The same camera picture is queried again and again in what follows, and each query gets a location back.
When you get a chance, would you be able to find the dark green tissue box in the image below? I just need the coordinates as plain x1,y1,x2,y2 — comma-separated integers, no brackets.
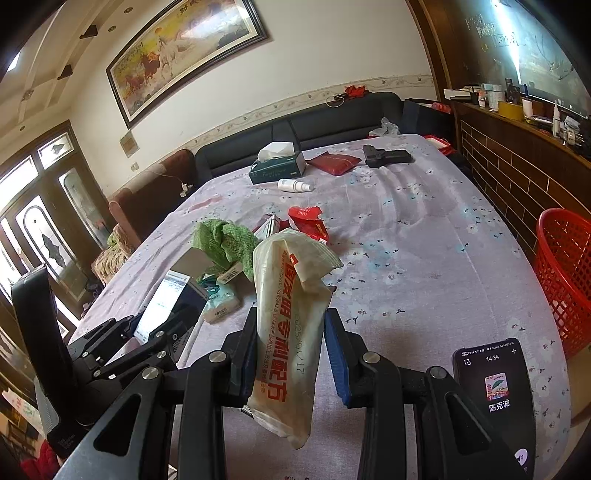
249,142,306,185

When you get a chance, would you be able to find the dark paper bag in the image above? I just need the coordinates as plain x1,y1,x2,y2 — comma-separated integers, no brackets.
402,98,456,139

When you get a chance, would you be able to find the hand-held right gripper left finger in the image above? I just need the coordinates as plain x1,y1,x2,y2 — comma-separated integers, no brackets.
55,307,258,480

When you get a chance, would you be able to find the dark grey sofa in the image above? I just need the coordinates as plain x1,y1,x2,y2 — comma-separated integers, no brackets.
194,91,455,185

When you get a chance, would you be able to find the green towel cloth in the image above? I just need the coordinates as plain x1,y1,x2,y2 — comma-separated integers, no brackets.
191,219,259,282

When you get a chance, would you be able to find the white green wipes pack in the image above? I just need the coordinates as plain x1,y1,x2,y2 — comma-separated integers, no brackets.
199,279,242,325

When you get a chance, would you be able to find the red fabric pouch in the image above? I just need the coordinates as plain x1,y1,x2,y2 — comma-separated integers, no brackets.
307,152,362,177

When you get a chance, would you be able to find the silver cardboard piece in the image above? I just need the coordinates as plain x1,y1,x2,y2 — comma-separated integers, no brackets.
171,247,227,287

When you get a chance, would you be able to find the silver red cigarette box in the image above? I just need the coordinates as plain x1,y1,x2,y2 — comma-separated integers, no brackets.
252,214,290,241

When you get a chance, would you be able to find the black toy pistol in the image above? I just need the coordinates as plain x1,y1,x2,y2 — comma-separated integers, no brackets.
362,144,413,168

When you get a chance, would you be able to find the blue white printed box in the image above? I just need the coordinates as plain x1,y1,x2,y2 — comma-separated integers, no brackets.
133,271,205,344

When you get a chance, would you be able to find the brown upholstered chair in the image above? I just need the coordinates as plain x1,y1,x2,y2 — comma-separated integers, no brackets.
108,148,198,245

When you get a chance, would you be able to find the framed horse painting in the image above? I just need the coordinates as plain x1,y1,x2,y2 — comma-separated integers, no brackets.
106,0,270,130

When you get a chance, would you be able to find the small barcode box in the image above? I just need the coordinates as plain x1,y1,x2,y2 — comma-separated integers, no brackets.
217,263,246,285

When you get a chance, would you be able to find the red gift box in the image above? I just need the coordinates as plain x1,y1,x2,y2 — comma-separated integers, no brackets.
422,134,456,158

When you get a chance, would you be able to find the red plastic mesh basket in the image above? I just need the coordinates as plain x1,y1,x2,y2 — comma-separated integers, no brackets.
534,209,591,358

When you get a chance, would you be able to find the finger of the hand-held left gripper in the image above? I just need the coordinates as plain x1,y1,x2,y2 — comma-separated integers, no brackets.
69,314,144,359
92,318,201,385

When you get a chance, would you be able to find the black smartphone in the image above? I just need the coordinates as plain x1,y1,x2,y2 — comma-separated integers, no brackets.
451,338,537,480

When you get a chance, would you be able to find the glass panelled wooden door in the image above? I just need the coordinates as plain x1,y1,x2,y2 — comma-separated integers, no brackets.
0,120,116,324

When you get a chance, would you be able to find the beige red-printed plastic wrapper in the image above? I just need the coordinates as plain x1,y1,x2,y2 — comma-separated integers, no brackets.
242,227,345,450

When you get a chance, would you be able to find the white spray bottle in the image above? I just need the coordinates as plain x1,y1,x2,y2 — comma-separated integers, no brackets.
277,178,316,193

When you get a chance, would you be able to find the red snack wrapper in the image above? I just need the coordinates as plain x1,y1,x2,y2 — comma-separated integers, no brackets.
288,206,330,243

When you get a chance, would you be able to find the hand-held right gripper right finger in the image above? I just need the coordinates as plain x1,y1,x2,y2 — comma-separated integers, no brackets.
323,308,527,480

